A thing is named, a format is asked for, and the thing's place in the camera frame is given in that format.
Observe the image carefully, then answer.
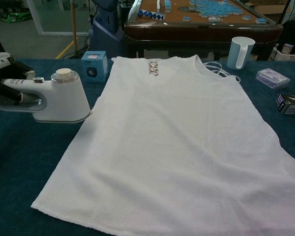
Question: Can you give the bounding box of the white framed glass door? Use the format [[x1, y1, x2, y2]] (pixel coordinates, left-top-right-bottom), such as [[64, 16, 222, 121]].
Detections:
[[27, 0, 90, 35]]

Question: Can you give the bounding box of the black purple carton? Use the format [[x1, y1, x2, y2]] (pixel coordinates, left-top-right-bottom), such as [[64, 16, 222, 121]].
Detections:
[[275, 93, 295, 116]]

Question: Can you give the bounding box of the light blue white pitcher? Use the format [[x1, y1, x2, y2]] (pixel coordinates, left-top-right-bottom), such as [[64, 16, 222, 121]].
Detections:
[[226, 36, 256, 71]]

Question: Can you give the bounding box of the wooden pole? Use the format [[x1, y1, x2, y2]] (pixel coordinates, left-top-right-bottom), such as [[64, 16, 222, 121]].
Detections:
[[70, 0, 79, 52]]

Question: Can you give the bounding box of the blue mahjong tile pile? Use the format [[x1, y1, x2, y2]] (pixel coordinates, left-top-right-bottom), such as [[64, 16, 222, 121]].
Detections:
[[189, 0, 243, 18]]

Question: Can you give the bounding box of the white storage basket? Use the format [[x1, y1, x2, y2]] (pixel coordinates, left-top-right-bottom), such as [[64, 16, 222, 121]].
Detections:
[[270, 43, 295, 61]]

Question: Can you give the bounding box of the black bag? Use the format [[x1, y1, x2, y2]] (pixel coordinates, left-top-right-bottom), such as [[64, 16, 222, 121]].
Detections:
[[281, 20, 295, 45]]

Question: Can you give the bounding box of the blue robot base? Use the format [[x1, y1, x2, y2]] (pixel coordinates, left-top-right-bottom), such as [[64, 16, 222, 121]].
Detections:
[[88, 0, 125, 59]]

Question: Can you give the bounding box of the brown mahjong table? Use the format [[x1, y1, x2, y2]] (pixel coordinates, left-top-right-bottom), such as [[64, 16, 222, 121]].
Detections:
[[123, 0, 284, 61]]

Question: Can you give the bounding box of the white sleeveless top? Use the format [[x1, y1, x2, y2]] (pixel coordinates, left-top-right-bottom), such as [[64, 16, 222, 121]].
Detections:
[[30, 54, 295, 236]]

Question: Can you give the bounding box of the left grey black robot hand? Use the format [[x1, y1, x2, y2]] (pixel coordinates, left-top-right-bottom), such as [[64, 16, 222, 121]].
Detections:
[[0, 52, 36, 104]]

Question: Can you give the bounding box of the clear plastic purple case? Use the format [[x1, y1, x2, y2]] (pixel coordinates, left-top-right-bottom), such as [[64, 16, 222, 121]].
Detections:
[[255, 68, 291, 91]]

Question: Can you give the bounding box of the light blue speaker box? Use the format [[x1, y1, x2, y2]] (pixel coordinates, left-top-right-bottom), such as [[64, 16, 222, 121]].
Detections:
[[81, 51, 108, 83]]

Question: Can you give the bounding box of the white handheld steam iron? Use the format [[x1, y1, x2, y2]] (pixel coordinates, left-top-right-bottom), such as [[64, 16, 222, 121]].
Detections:
[[0, 68, 93, 123]]

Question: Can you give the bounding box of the blue white snake puzzle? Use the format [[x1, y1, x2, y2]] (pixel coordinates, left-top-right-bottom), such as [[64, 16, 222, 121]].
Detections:
[[137, 9, 166, 21]]

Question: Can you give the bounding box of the green bag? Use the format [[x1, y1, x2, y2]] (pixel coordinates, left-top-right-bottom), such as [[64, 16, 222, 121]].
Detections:
[[1, 12, 31, 23]]

